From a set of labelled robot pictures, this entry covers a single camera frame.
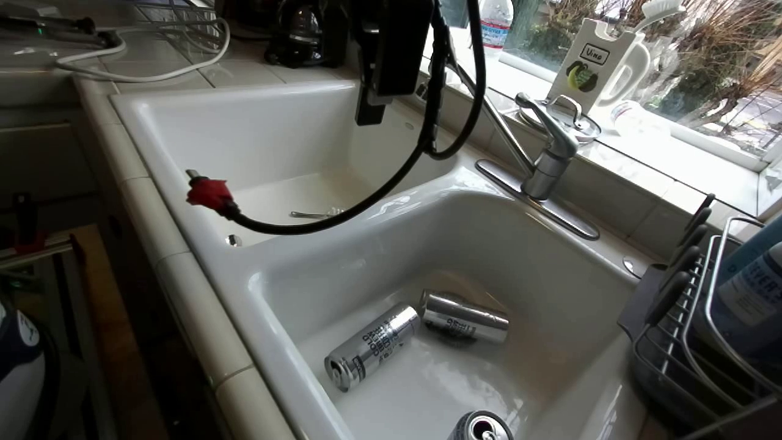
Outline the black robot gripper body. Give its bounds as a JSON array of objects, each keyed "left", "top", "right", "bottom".
[{"left": 350, "top": 0, "right": 433, "bottom": 123}]

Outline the chrome sink faucet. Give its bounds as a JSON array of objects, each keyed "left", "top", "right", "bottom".
[{"left": 477, "top": 92, "right": 600, "bottom": 238}]

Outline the white carton box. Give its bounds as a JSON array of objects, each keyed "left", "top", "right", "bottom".
[{"left": 548, "top": 16, "right": 649, "bottom": 112}]

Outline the white double kitchen sink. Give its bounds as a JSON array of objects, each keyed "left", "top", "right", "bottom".
[{"left": 115, "top": 79, "right": 645, "bottom": 440}]

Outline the silver can right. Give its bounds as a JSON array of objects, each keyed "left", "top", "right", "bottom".
[{"left": 422, "top": 291, "right": 511, "bottom": 345}]

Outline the silver can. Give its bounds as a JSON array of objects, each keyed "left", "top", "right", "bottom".
[
  {"left": 325, "top": 306, "right": 421, "bottom": 390},
  {"left": 422, "top": 291, "right": 511, "bottom": 345}
]

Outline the silver can left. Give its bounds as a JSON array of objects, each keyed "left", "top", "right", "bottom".
[{"left": 325, "top": 306, "right": 421, "bottom": 390}]

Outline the black cable with red plug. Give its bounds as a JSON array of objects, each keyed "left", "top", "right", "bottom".
[{"left": 184, "top": 0, "right": 488, "bottom": 236}]

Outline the white power cord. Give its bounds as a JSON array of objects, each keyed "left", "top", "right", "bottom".
[{"left": 52, "top": 13, "right": 235, "bottom": 84}]

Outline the black wire dish rack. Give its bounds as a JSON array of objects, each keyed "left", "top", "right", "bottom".
[{"left": 618, "top": 196, "right": 782, "bottom": 440}]

